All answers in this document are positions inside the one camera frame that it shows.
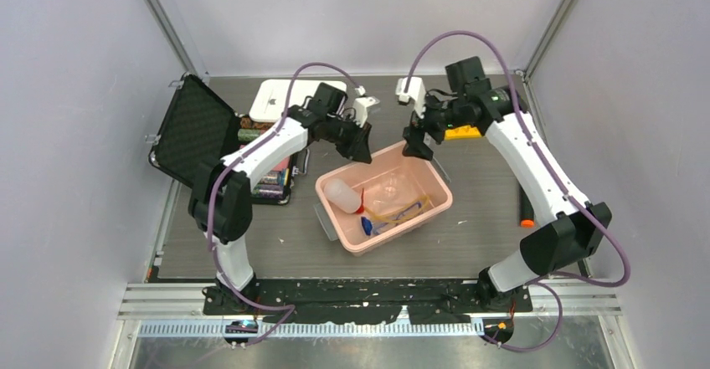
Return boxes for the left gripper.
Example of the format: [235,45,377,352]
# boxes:
[325,115,373,165]

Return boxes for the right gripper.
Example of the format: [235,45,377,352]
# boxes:
[402,91,466,161]

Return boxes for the small glass beaker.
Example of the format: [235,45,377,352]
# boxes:
[379,172,404,202]

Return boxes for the white wash bottle red cap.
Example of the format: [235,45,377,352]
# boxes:
[323,178,365,214]

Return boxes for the pink plastic bin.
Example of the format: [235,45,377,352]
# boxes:
[315,141,453,256]

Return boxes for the yellow test tube rack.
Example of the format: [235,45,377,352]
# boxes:
[445,126,482,141]

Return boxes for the blue safety glasses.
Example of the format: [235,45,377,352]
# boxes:
[370,198,431,227]

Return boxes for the yellow rubber tube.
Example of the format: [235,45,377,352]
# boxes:
[364,195,430,223]

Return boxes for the white bin lid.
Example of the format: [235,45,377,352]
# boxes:
[248,79,347,123]

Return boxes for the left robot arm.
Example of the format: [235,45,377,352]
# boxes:
[188,82,379,314]

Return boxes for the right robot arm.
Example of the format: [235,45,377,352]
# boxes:
[395,57,612,311]

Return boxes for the black flashlight orange end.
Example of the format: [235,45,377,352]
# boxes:
[518,186,535,228]

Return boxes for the black poker chip case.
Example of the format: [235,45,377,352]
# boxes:
[148,73,272,188]

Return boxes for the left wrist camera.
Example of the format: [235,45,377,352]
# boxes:
[352,85,380,127]

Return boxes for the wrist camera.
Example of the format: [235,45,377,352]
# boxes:
[352,85,380,127]
[395,76,426,119]

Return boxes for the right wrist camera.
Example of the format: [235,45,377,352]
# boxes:
[395,76,426,119]

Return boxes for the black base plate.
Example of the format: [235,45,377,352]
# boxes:
[202,279,533,325]

